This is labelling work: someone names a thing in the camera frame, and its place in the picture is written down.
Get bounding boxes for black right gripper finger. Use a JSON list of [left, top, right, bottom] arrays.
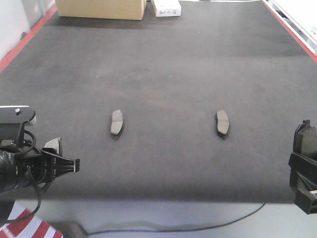
[[289, 153, 317, 179], [289, 171, 317, 214]]

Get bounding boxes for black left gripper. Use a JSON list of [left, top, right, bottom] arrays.
[[0, 146, 80, 193]]

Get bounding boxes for brake pad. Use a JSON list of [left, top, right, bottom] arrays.
[[44, 137, 62, 155], [293, 119, 317, 160], [110, 109, 124, 136], [216, 110, 230, 136]]

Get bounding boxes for dark grey conveyor belt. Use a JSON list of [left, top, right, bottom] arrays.
[[0, 1, 317, 203]]

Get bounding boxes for red white cone left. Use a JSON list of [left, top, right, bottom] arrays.
[[0, 200, 87, 238]]

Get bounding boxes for cardboard box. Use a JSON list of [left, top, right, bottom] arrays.
[[55, 0, 147, 20]]

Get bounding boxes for white small box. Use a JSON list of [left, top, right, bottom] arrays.
[[151, 0, 182, 17]]

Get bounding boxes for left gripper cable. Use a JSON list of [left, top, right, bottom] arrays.
[[0, 128, 43, 224]]

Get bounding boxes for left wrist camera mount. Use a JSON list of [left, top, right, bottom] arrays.
[[0, 105, 36, 148]]

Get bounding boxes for black floor cable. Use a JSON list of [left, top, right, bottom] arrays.
[[84, 203, 265, 236]]

